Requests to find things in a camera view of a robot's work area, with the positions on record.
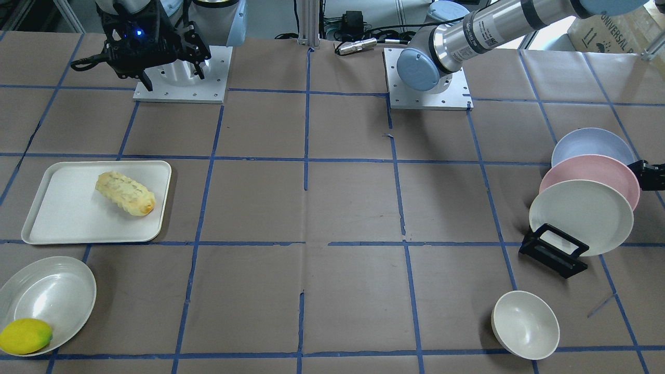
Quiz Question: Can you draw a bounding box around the cream bowl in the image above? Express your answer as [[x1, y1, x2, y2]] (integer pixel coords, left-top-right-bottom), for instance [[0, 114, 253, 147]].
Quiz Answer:
[[491, 290, 561, 360]]

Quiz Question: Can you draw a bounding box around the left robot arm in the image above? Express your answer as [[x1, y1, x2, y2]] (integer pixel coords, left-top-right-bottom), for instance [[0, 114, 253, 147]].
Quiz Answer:
[[396, 1, 644, 91]]

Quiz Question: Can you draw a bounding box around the white round plate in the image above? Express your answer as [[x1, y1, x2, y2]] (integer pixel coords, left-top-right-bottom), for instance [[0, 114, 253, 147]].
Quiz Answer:
[[1, 256, 97, 357]]

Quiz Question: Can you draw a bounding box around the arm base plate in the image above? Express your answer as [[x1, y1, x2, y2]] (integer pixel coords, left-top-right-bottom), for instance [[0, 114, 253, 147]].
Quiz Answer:
[[384, 49, 474, 111], [133, 46, 233, 104]]

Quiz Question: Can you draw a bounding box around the cardboard box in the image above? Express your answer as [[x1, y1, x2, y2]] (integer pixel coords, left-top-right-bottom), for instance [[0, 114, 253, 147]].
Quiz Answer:
[[567, 3, 664, 53]]

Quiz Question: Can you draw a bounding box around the blue plate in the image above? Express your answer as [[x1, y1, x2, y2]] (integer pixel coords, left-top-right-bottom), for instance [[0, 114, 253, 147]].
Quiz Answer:
[[551, 127, 638, 166]]

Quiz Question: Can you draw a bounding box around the yellow lemon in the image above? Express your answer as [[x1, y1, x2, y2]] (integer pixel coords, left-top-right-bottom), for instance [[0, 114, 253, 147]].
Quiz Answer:
[[1, 318, 53, 355]]

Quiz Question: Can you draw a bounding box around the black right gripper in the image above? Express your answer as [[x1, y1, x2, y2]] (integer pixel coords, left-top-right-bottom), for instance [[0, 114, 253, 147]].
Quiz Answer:
[[97, 1, 211, 92]]

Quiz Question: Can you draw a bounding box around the silver cylinder connector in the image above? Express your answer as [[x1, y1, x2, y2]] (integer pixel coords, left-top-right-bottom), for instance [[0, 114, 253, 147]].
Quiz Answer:
[[334, 37, 378, 56]]

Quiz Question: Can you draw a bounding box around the yellow bread loaf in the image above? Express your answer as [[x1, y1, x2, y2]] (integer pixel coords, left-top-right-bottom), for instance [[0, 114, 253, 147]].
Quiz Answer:
[[95, 171, 156, 216]]

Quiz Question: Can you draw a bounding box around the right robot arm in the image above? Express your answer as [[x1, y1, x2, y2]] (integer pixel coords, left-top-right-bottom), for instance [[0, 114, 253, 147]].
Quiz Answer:
[[95, 1, 247, 90]]

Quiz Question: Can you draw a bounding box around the cream plate in rack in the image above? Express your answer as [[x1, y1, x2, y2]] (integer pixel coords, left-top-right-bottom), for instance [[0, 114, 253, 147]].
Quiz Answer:
[[529, 180, 634, 257]]

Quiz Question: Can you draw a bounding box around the black dish rack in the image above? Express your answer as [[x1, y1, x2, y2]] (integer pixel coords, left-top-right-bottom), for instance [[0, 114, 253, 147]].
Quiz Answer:
[[520, 161, 663, 278]]

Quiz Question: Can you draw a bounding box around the pink plate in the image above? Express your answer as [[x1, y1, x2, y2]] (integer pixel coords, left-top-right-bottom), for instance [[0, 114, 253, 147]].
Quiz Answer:
[[539, 154, 641, 210]]

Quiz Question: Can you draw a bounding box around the black power adapter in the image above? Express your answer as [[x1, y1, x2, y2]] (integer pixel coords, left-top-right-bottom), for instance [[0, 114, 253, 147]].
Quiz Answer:
[[340, 10, 364, 32]]

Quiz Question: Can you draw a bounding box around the cream rectangular tray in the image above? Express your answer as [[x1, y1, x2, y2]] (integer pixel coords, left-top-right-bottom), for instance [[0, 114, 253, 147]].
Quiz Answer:
[[21, 159, 172, 245]]

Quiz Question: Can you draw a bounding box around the aluminium frame post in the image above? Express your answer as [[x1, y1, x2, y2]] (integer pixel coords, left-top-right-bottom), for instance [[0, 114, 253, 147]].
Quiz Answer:
[[295, 1, 323, 50]]

